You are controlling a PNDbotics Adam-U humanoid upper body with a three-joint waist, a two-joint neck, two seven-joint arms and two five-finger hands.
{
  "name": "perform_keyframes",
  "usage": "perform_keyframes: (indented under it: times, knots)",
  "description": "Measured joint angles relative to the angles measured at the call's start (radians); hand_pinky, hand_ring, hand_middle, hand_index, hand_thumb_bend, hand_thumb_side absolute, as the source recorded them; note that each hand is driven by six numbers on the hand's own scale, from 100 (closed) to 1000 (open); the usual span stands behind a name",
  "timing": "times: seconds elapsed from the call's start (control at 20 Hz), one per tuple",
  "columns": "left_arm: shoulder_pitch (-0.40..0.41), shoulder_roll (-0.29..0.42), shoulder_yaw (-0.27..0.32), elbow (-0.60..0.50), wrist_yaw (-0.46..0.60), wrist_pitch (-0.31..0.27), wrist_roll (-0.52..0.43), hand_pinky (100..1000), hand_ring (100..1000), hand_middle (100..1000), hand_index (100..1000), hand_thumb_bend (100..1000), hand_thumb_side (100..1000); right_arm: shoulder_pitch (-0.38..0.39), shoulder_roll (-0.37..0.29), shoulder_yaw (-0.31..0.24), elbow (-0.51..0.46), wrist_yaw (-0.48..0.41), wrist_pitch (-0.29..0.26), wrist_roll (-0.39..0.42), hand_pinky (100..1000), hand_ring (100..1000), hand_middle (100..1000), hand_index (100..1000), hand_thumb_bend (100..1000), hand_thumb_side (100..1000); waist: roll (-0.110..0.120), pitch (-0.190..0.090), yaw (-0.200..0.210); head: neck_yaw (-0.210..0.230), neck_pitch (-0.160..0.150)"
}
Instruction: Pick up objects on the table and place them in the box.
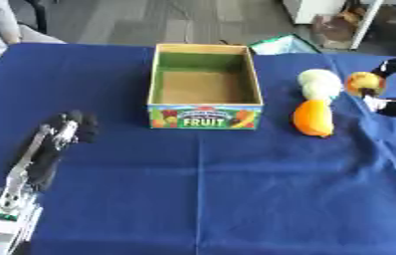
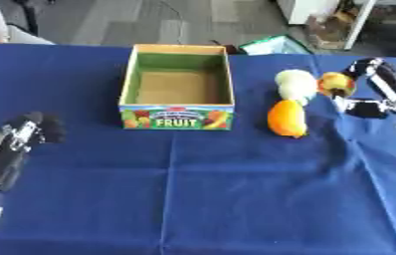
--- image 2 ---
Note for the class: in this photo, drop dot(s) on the orange toy fruit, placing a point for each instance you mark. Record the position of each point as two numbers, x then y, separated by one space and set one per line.
287 119

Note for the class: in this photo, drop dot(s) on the cardboard box with green inside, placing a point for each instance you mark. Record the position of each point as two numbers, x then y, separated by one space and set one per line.
176 88

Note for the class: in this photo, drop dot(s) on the white cabinet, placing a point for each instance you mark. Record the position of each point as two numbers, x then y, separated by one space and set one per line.
323 18

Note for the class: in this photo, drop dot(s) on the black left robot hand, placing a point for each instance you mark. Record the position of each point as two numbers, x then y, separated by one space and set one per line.
11 149

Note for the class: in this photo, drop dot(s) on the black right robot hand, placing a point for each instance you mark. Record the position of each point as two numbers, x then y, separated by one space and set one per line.
381 89

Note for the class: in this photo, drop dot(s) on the green and white bag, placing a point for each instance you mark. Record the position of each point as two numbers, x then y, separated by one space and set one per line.
274 45

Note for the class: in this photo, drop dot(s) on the red and yellow toy apple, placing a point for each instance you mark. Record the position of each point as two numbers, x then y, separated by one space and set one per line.
335 84

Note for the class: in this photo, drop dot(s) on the pale green toy fruit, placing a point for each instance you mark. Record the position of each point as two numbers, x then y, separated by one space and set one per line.
296 85

